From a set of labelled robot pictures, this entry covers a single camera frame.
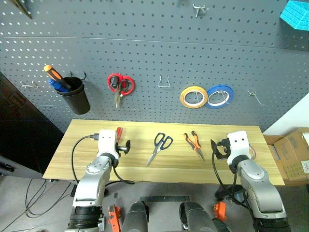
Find black plastic tool cup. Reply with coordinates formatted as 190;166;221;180
56;71;91;115

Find orange plastic clamp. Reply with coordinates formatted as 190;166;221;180
212;202;227;222
108;204;121;232

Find silver U-shaped wire hook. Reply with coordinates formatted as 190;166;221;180
157;75;171;89

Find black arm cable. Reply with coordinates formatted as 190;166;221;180
71;133;136;186
211;148;249;208

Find silver double prong hook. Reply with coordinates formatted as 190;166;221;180
192;3;209;17

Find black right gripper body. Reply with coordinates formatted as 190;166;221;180
217;137;230;160

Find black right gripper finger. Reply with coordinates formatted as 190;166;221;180
210;139;220;160

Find blue handled screwdriver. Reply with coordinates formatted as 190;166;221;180
47;78;70;94

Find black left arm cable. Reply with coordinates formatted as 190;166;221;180
71;133;136;186

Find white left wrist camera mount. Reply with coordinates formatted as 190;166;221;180
96;129;121;160

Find dark grey rounded shape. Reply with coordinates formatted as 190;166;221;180
122;201;148;232
179;201;218;232

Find silver wire peg hook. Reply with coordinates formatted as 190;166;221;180
20;81;39;89
248;90;266;106

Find grey metal pegboard wall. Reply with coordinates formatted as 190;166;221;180
0;0;309;136

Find orange black handled screwdriver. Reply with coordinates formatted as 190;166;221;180
43;64;72;91

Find orange black needle nose pliers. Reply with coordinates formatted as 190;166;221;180
183;130;205;162

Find blue tape roll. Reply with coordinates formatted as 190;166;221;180
206;84;235;110

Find red handled scissors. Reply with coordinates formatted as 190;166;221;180
107;73;136;109

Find red handled screwdriver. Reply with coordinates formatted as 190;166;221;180
115;127;124;144

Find black flat bar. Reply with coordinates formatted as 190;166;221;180
140;195;190;203

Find yellow tape roll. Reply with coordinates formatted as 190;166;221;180
180;85;209;110

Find black table leg base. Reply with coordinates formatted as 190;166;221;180
214;185;242;203

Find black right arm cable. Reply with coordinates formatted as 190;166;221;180
211;148;249;208

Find grey cabinet with black handle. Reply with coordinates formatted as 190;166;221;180
0;154;43;179

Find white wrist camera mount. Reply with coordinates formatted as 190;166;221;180
226;130;251;165
96;129;121;160

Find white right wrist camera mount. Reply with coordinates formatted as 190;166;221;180
226;130;251;165

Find brown cardboard box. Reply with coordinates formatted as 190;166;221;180
263;127;309;187

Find black floor cable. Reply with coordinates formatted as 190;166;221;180
0;178;73;232

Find cyan plastic basket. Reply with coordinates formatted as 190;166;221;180
280;0;309;31

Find long nose pliers orange handle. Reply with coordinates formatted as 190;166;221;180
9;0;33;19

